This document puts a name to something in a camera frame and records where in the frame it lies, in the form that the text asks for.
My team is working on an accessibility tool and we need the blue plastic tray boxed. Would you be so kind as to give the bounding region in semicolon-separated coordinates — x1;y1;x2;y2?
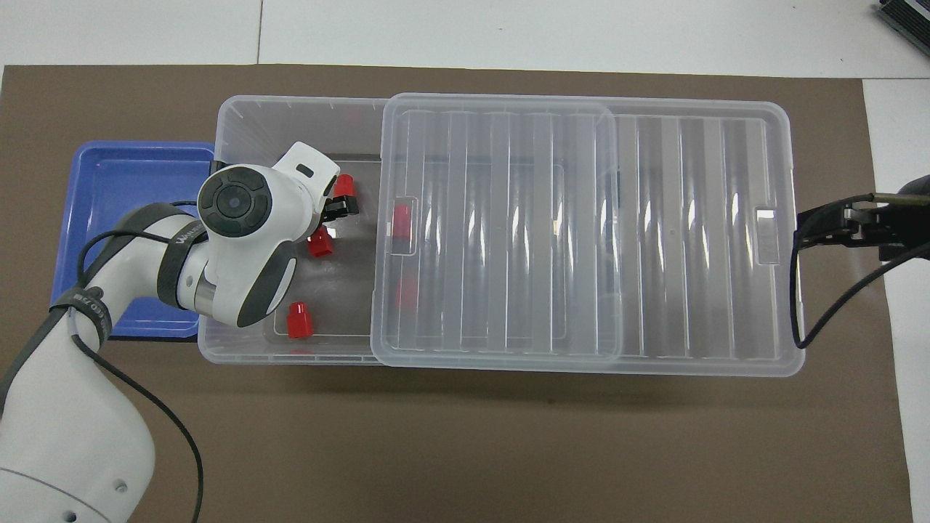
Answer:
49;140;219;340

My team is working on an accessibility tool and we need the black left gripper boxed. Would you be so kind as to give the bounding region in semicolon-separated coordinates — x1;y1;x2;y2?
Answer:
320;196;361;223

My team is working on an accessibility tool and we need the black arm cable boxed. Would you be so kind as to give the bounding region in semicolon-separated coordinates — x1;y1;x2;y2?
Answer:
69;203;204;523
790;191;930;349

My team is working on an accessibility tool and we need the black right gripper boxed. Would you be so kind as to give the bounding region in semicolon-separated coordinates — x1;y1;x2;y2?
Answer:
801;174;930;262

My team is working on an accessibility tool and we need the brown table mat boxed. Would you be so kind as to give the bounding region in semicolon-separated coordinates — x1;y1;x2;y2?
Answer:
0;64;913;523

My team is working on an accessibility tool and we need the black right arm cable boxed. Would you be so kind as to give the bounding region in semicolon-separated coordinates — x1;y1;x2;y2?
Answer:
790;191;930;349

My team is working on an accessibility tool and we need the clear plastic storage box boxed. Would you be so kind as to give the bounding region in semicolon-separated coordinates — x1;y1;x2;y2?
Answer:
198;94;633;366

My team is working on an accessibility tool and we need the dark cable strap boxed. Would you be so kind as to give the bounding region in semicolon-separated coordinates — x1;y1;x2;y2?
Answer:
156;225;211;309
49;287;110;342

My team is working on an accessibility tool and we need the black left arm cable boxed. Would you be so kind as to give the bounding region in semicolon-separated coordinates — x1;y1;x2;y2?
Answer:
69;203;204;523

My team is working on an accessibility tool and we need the clear ribbed plastic lid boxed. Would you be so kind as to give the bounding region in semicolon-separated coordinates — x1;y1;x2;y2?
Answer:
371;92;806;377

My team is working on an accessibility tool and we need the dark grey electronic device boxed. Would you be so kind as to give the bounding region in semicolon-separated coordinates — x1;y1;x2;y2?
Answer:
874;0;930;57

